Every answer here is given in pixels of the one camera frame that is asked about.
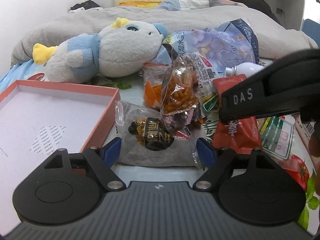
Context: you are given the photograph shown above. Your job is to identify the person left hand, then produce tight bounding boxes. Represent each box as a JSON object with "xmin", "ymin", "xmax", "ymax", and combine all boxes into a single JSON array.
[{"xmin": 309, "ymin": 122, "xmax": 320, "ymax": 195}]

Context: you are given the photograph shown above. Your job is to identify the blue chair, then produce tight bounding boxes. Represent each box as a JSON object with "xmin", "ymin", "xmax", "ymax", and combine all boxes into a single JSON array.
[{"xmin": 302, "ymin": 19, "xmax": 320, "ymax": 46}]

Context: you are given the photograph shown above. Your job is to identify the patchwork pillow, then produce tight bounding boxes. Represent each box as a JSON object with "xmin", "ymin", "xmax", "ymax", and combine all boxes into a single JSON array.
[{"xmin": 156, "ymin": 0, "xmax": 247, "ymax": 11}]

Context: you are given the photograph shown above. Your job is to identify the purple facial tissue pack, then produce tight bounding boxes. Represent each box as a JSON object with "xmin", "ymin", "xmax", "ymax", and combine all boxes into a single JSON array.
[{"xmin": 151, "ymin": 18, "xmax": 259, "ymax": 73}]

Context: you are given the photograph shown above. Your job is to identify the orange small snack packet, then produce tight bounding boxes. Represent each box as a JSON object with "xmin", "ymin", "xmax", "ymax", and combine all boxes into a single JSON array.
[{"xmin": 141, "ymin": 63, "xmax": 169, "ymax": 110}]

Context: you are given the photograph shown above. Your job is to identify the green yellow tofu snack packet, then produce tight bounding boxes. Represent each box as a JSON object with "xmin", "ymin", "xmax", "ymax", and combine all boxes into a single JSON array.
[{"xmin": 257, "ymin": 116, "xmax": 294, "ymax": 160}]

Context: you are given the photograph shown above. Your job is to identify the white blue plush toy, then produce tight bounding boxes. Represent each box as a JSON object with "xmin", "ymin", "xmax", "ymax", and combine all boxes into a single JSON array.
[{"xmin": 33, "ymin": 17, "xmax": 168, "ymax": 83}]

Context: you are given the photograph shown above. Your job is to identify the red sachet packet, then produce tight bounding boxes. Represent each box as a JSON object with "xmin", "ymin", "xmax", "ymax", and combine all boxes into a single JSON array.
[{"xmin": 212, "ymin": 74, "xmax": 263, "ymax": 154}]

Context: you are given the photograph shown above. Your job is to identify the cardboard box with clothes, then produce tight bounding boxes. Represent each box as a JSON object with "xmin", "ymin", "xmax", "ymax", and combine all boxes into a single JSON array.
[{"xmin": 68, "ymin": 0, "xmax": 102, "ymax": 14}]

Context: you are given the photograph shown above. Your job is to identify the clear brown snack bag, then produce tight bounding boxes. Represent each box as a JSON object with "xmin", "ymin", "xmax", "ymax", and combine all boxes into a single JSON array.
[{"xmin": 160, "ymin": 44, "xmax": 220, "ymax": 135}]

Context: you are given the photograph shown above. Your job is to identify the grey black sesame packet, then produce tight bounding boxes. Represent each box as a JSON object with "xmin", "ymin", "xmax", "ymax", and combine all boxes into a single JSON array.
[{"xmin": 115, "ymin": 100, "xmax": 201, "ymax": 168}]

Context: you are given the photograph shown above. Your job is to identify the pink box lid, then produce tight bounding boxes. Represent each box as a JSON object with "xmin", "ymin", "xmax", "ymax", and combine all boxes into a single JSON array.
[{"xmin": 1, "ymin": 80, "xmax": 120, "ymax": 235}]

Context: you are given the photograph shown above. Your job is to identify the grey duvet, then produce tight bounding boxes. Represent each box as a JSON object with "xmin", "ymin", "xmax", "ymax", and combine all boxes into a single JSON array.
[{"xmin": 10, "ymin": 4, "xmax": 318, "ymax": 68}]

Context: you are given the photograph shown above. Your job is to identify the white spray bottle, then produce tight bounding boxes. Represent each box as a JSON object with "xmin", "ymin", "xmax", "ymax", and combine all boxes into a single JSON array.
[{"xmin": 225, "ymin": 62, "xmax": 265, "ymax": 77}]

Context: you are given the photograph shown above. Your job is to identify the pink gift box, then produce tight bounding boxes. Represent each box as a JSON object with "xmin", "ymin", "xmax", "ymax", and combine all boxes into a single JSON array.
[{"xmin": 293, "ymin": 114, "xmax": 315, "ymax": 151}]

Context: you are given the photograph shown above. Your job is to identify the yellow pillow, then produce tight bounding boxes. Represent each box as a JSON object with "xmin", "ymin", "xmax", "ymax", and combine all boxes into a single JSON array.
[{"xmin": 119, "ymin": 1, "xmax": 161, "ymax": 8}]

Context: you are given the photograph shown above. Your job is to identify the grey wardrobe cabinet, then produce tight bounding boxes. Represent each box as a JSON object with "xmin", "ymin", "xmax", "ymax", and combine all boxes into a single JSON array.
[{"xmin": 265, "ymin": 0, "xmax": 305, "ymax": 30}]

